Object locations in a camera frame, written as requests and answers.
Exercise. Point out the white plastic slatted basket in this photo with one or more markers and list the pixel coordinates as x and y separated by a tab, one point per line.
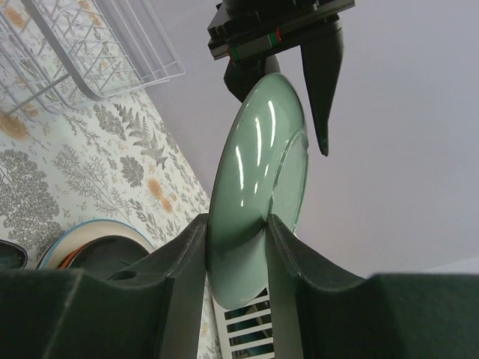
247	331

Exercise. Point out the dark brown plate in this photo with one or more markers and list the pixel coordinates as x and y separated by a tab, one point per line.
104	256

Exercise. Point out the orange red round plate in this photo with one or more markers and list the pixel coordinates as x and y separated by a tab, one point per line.
69	258

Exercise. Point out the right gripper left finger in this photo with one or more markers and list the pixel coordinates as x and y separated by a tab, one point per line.
151	309

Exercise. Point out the floral table mat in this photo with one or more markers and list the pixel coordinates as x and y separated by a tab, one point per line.
113	159

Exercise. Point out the blue floral green plate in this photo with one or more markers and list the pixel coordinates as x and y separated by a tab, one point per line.
262	171

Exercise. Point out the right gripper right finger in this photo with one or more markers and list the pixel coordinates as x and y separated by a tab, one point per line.
320	310

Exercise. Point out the white wire dish rack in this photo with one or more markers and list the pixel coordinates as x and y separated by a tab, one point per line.
62	55

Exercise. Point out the blue star-shaped plate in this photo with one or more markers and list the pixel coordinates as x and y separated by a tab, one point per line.
12	256

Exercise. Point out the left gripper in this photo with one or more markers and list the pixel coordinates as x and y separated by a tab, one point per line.
248	30

